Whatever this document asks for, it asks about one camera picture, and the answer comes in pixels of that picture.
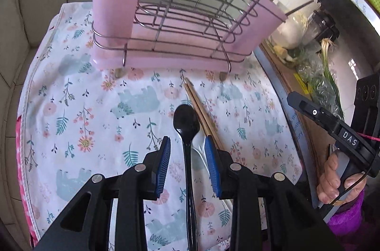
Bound clear container with cabbage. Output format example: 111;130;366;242
269;12;311;51

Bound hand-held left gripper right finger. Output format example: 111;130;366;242
204;135;336;251

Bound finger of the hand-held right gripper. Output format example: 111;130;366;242
286;91;339;136

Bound green onions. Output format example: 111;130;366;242
321;38;345;118

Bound pink plastic drip tray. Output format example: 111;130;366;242
90;20;259;74

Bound black plastic spoon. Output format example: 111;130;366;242
173;104;200;251

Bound wooden chopstick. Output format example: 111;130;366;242
187;81;226;149
183;82;222;151

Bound metal wire utensil rack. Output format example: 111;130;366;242
91;0;300;74

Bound white plastic spoon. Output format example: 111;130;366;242
190;132;235;210

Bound person's right forearm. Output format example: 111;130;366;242
322;189;371;242

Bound plastic bag of greens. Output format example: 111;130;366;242
294;49;342;115

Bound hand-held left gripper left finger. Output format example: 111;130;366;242
36;135;172;251

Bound floral printed tablecloth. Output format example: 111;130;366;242
18;2;303;251

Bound black blender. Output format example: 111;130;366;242
307;9;340;42

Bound grey kitchen cabinet counter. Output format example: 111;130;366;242
0;0;98;121

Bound cardboard box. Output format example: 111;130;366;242
260;42;339;180

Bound pink cloth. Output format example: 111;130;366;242
15;115;39;242

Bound person's right hand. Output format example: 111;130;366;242
316;150;369;205

